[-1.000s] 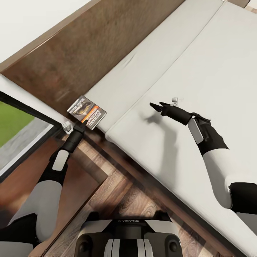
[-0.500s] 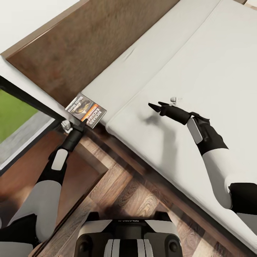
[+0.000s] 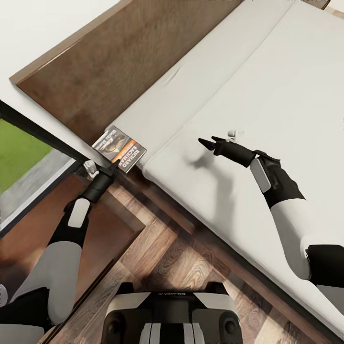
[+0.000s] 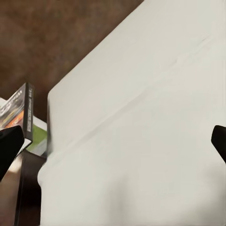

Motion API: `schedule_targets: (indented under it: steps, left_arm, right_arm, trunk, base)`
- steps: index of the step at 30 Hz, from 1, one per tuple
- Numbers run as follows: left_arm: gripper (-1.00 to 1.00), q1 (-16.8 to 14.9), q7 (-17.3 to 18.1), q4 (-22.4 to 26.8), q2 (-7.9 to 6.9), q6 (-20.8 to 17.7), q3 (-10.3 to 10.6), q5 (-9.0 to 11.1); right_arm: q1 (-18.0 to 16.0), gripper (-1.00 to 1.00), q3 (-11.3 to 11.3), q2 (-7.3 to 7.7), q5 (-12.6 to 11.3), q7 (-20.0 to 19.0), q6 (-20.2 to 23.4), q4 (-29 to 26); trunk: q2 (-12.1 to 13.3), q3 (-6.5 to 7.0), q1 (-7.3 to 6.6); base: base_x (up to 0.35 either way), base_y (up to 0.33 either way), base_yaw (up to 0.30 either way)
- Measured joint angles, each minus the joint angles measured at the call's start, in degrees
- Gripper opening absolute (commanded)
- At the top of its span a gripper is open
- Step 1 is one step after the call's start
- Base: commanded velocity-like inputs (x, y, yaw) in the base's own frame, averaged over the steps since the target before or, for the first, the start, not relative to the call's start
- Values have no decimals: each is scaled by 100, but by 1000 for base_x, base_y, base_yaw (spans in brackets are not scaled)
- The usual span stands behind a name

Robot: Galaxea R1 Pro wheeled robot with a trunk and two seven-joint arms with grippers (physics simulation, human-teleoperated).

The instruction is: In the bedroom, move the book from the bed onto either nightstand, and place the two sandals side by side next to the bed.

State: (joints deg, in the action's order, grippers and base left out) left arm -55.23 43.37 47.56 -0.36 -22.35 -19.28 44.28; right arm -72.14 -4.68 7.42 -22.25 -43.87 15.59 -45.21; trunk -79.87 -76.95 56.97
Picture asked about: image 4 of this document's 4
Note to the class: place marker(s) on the hardback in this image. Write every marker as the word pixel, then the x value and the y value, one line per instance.
pixel 18 110

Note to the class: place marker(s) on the fixed window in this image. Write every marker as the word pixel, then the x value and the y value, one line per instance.
pixel 39 145

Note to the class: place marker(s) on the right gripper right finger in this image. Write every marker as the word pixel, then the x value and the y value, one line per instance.
pixel 218 139

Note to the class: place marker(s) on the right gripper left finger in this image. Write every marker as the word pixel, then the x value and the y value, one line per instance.
pixel 11 141

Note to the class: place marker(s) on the nightstand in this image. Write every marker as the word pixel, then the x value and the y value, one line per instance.
pixel 20 194

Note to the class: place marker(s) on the bed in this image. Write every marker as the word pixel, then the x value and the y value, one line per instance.
pixel 131 91

